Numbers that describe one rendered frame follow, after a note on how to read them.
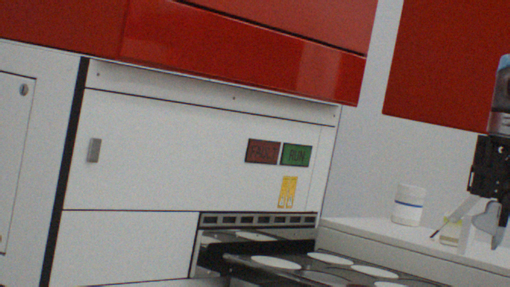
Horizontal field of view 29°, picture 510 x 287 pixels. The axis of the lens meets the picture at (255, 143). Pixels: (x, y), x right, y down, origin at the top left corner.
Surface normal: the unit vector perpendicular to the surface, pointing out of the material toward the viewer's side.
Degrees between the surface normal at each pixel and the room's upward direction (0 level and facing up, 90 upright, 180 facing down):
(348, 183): 90
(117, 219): 90
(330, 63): 90
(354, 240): 90
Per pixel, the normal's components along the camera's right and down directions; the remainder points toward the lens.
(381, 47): 0.81, 0.18
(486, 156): -0.11, 0.02
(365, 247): -0.55, -0.06
